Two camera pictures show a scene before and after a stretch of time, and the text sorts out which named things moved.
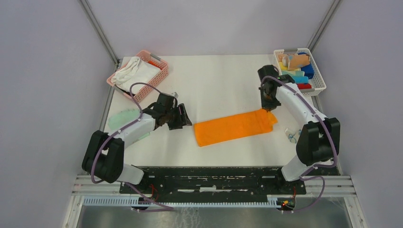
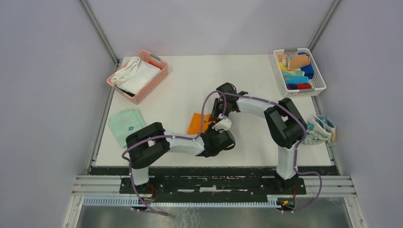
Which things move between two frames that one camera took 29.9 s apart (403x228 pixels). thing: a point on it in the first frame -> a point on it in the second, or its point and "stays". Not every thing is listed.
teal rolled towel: [293, 73] stays
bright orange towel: [234, 128] -> [194, 127]
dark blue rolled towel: [309, 70] stays
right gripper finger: [268, 108] -> [215, 113]
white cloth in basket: [135, 71] stays
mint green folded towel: [119, 119] stays
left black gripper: [182, 119] -> [210, 129]
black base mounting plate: [250, 183] stays
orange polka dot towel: [293, 61] stays
